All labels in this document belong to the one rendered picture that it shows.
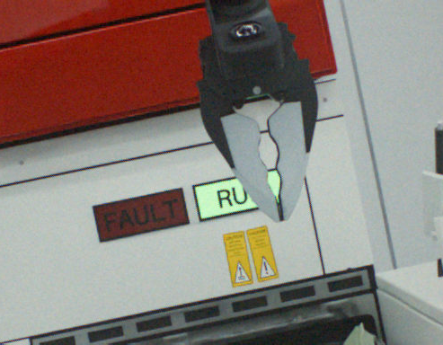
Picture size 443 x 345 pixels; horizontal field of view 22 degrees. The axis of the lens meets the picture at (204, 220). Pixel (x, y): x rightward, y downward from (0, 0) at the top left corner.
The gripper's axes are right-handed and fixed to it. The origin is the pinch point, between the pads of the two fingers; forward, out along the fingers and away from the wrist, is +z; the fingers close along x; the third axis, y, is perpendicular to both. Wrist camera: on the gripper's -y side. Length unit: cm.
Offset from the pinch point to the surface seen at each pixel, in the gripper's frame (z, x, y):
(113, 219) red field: 1, 16, 58
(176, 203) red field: 0, 8, 58
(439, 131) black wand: -2.8, -18.2, 20.7
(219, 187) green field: -1, 2, 58
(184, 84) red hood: -14, 4, 54
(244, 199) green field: 1, -1, 58
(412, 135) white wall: 0, -55, 207
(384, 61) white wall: -20, -51, 207
